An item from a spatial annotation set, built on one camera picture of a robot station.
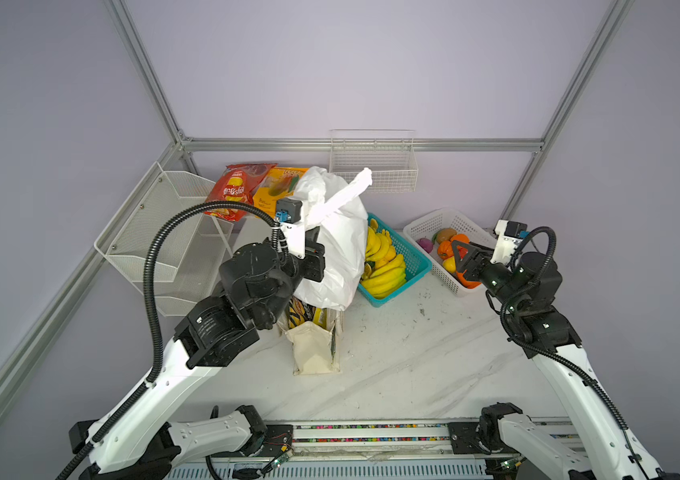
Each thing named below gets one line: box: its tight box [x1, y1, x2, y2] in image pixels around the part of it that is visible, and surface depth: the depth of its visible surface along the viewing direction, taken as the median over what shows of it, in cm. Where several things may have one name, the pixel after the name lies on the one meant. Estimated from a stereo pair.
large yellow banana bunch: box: [361, 254, 406, 299], surface depth 98 cm
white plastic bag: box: [294, 166, 373, 311], surface depth 55 cm
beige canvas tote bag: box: [278, 310, 344, 376], surface depth 77 cm
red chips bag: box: [204, 164, 278, 221], surface depth 81 cm
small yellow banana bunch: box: [366, 218, 397, 267], surface depth 102 cm
